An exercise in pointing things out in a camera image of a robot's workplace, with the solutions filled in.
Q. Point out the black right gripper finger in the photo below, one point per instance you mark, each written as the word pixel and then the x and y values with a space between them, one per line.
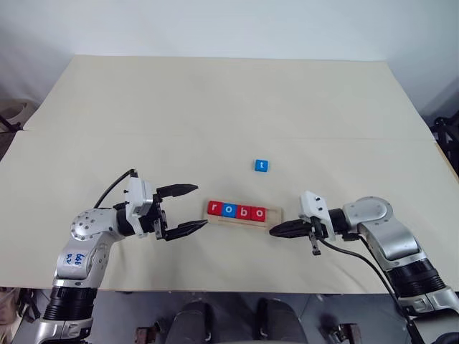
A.
pixel 297 224
pixel 290 232

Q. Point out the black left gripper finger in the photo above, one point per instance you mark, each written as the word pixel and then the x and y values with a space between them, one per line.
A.
pixel 186 228
pixel 175 190

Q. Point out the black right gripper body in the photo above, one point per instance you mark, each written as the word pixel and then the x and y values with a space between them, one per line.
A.
pixel 315 245

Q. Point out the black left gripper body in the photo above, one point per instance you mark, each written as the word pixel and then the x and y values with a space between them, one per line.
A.
pixel 157 218

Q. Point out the light wooden letter tray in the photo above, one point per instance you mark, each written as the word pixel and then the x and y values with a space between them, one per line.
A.
pixel 274 215

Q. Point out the red letter r cube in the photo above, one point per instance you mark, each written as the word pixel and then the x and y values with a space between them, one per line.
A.
pixel 215 208

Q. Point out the red letter o cube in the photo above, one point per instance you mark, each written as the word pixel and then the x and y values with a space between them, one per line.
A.
pixel 258 213

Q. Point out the blue letter o cube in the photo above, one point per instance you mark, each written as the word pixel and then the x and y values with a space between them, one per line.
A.
pixel 228 210

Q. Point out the red letter b cube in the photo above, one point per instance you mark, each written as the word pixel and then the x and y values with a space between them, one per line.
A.
pixel 244 211

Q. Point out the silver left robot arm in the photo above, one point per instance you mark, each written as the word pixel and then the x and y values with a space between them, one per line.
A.
pixel 89 227

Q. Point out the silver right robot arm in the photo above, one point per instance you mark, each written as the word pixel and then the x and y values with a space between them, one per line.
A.
pixel 373 211

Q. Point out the blue letter t cube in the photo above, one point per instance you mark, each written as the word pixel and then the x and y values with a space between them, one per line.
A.
pixel 262 165

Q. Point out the dark rounded shape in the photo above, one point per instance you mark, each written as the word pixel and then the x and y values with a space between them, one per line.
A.
pixel 281 322
pixel 191 322

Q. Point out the black equipment rack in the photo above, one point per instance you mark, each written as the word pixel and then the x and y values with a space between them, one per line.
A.
pixel 448 136

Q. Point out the beige round object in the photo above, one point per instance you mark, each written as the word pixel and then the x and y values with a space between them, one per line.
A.
pixel 16 109

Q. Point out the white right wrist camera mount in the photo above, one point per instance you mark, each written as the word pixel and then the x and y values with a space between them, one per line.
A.
pixel 315 206

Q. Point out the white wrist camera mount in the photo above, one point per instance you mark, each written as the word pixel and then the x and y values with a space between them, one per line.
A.
pixel 315 206
pixel 138 195

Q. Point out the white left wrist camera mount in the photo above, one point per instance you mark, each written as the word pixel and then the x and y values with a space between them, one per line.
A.
pixel 138 195

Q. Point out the black frame stand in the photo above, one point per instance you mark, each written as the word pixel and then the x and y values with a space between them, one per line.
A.
pixel 9 123

